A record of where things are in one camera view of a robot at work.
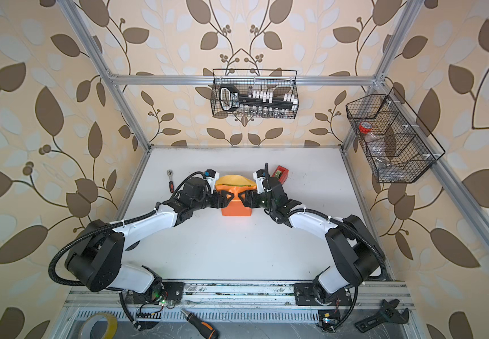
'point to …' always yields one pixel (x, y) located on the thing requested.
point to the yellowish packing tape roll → (112, 332)
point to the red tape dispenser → (281, 173)
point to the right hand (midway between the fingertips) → (245, 195)
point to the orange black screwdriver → (204, 328)
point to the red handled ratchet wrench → (169, 172)
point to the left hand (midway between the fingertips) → (229, 192)
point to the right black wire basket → (399, 143)
